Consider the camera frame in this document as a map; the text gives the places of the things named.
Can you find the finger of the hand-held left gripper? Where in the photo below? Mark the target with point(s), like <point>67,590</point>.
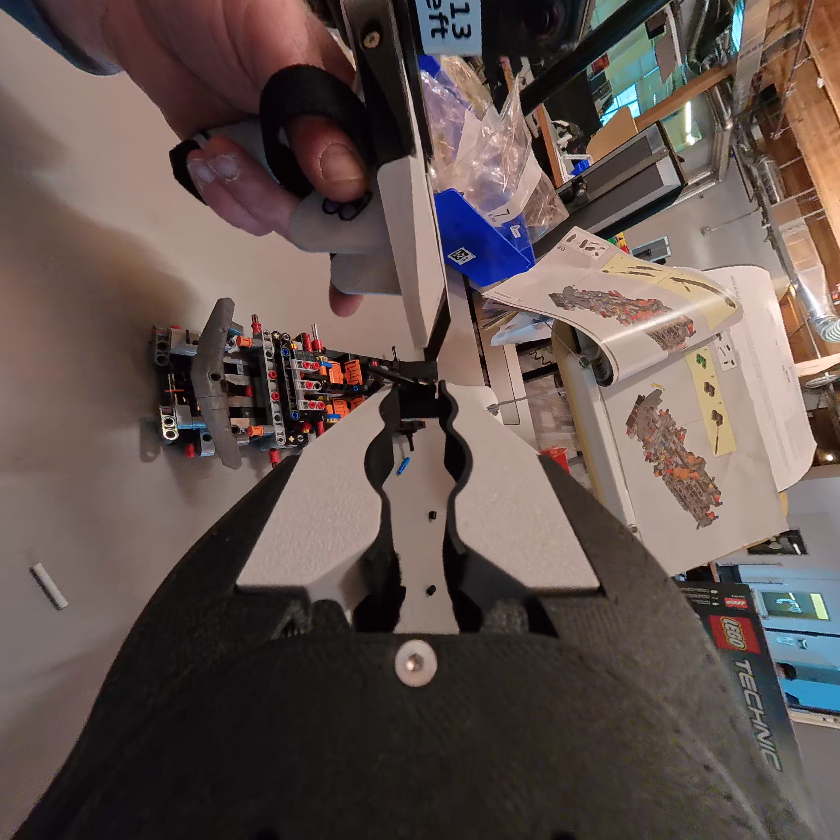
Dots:
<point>417,262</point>

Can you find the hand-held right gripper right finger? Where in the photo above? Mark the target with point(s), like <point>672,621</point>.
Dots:
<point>518,518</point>

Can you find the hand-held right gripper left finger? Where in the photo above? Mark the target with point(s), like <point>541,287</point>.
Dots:
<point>315,518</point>

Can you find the partly built lego car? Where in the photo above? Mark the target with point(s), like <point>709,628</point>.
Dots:
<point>262,387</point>

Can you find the lego instruction booklet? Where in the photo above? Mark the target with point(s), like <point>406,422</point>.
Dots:
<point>656,308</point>

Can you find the blue lego pin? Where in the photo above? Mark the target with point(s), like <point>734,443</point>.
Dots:
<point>403,466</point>

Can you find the black lego set box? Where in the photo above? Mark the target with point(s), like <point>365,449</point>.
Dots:
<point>741,656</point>

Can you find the person's left hand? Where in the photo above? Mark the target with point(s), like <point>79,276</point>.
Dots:
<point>223,59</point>

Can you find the blue parts bin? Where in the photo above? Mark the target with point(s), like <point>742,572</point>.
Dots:
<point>485,243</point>

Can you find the red bin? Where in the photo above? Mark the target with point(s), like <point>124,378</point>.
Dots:
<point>558,457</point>

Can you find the pile of clear parts bags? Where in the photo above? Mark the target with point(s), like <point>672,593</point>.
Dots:
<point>485,144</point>

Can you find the grey black equipment case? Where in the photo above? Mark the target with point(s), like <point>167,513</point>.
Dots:
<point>630,170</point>

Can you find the small white tube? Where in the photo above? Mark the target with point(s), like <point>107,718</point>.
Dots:
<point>49,586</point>

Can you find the white task sheet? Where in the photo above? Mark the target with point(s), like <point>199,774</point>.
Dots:
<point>768,367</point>

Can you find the silver ventilation duct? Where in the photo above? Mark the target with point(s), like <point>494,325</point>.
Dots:
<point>781,177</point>

